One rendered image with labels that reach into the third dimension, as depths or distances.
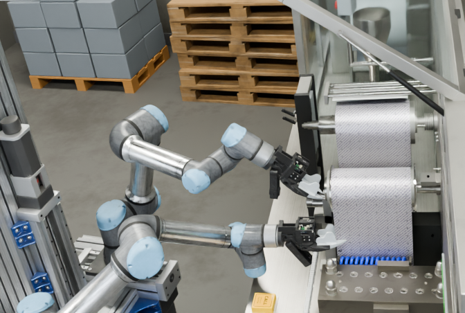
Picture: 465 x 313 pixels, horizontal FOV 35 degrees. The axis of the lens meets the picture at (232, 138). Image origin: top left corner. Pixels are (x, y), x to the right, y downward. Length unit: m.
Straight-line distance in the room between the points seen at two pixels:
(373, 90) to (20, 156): 1.15
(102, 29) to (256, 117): 1.48
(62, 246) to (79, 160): 2.67
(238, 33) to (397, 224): 3.23
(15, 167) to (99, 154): 2.89
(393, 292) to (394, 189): 0.30
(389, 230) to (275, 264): 0.48
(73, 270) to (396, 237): 1.16
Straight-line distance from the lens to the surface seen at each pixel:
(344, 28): 1.82
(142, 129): 2.49
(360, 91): 2.43
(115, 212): 2.76
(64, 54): 6.27
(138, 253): 2.20
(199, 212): 4.45
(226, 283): 3.92
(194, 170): 2.20
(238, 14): 5.23
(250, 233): 2.34
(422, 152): 3.10
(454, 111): 1.86
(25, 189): 2.50
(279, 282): 2.51
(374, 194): 2.23
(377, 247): 2.35
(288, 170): 2.22
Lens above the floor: 2.57
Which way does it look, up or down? 30 degrees down
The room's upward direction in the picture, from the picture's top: 10 degrees counter-clockwise
